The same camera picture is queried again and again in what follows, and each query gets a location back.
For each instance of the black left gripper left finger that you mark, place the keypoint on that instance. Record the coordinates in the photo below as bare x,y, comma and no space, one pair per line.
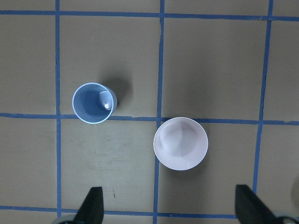
92,208

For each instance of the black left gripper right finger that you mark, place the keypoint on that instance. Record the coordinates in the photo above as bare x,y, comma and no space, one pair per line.
249,209

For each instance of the blue plastic cup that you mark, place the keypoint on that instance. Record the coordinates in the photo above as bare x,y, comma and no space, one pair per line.
94,103

